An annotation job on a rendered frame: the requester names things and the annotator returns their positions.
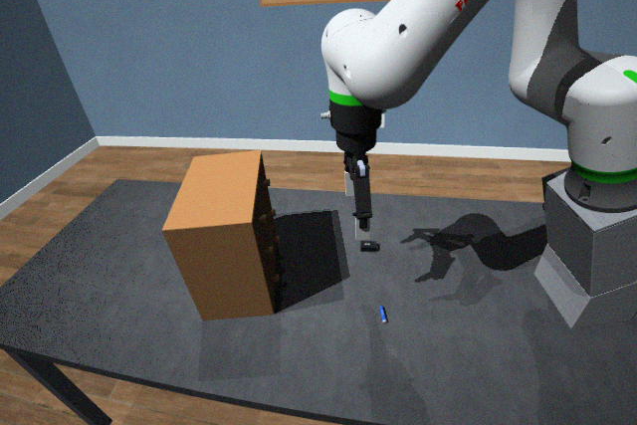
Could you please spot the grey 9v battery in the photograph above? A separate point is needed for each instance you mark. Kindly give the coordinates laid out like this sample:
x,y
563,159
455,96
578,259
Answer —
x,y
368,246

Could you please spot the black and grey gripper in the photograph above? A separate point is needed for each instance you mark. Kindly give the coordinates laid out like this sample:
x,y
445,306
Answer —
x,y
357,176

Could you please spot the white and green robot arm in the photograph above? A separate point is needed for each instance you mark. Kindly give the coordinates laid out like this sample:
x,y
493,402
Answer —
x,y
382,61

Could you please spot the brown wooden drawer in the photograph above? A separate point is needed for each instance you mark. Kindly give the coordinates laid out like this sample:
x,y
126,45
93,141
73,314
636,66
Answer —
x,y
269,212
266,250
272,279
274,238
258,218
262,183

